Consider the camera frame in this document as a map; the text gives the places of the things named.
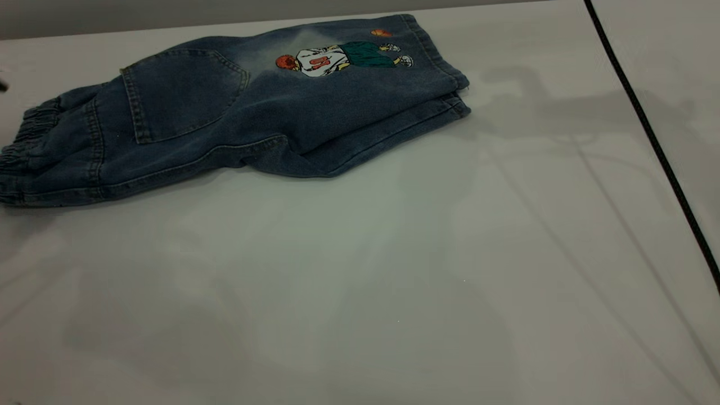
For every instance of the blue denim kids pants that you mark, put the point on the blue denim kids pants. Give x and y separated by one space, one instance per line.
225 112

